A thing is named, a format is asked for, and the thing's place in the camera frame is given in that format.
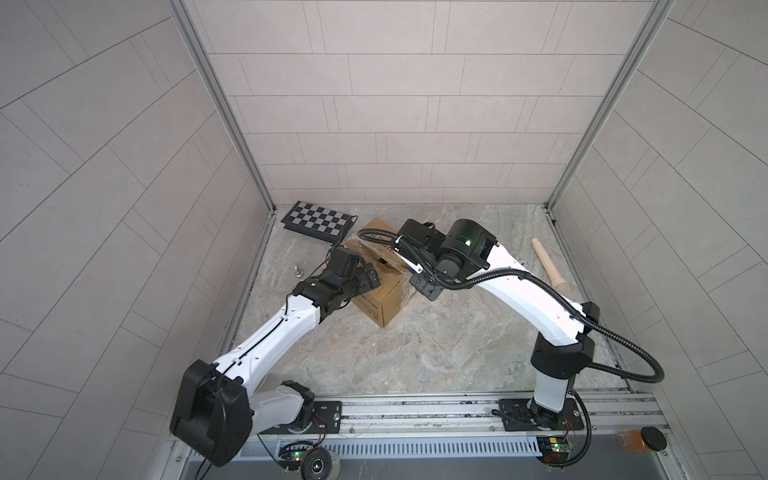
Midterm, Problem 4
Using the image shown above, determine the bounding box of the brown jar black lid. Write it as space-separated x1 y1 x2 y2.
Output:
617 426 668 453

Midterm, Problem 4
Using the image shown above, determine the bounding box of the black corrugated cable conduit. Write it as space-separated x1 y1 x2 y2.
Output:
356 227 666 469

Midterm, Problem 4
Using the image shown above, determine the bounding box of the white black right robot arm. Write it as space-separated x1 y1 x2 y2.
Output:
392 219 595 430

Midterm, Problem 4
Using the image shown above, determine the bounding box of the aluminium corner post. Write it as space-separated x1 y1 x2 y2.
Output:
167 0 277 216
544 0 675 216

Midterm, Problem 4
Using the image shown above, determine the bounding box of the aluminium corner post left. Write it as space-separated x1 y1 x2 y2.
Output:
167 0 277 216

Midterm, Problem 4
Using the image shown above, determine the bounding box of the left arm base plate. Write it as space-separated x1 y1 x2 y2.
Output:
261 401 343 435

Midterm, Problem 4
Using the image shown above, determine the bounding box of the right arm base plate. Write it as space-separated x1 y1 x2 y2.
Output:
492 397 585 432

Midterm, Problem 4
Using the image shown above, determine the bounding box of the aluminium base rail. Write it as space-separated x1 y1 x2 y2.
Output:
176 392 686 479

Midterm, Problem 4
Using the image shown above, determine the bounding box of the aluminium corner post right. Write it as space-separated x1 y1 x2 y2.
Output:
544 0 675 216

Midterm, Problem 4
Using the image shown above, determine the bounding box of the cream plastic handle tool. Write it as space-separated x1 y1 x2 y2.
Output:
531 238 572 297

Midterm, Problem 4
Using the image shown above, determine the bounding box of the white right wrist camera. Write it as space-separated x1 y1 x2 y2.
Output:
391 244 424 273

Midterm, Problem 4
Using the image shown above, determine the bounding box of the brown cardboard express box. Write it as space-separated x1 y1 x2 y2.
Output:
344 234 415 328

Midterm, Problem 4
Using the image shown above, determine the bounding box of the green circuit board right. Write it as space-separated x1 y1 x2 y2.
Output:
536 436 573 465

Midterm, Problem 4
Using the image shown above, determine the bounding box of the black white chessboard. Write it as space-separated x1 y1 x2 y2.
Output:
281 201 357 244

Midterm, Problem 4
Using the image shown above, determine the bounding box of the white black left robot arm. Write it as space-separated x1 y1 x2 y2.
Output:
170 263 380 467

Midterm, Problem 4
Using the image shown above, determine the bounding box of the round black speaker device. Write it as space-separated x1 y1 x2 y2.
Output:
278 441 341 480

